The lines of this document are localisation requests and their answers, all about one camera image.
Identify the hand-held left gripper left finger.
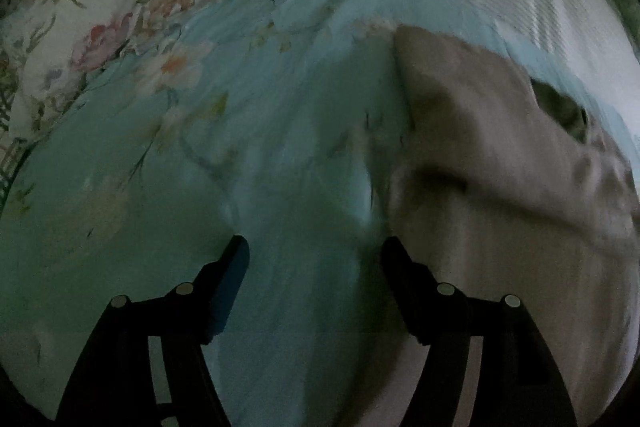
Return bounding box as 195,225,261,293
55,234,251,427

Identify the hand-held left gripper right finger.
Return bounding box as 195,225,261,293
381,236,581,427

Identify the grey garment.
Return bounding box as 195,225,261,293
385,24,640,427

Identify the blue floral bedsheet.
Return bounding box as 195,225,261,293
0,0,640,427

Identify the white floral pillow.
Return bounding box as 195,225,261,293
0,0,256,142

